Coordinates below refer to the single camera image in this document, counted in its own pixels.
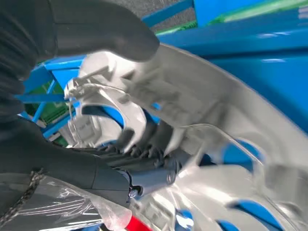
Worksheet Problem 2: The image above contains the clear plastic film wrap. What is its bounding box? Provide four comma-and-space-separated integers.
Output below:
0, 173, 133, 231

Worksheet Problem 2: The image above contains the blue metal shelf rack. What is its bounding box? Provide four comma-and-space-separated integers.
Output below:
14, 0, 308, 231

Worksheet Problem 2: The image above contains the green plastic crate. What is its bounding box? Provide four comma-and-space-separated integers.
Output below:
25, 79, 70, 128

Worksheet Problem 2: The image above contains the black braided cable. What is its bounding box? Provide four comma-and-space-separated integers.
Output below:
0, 168, 46, 228

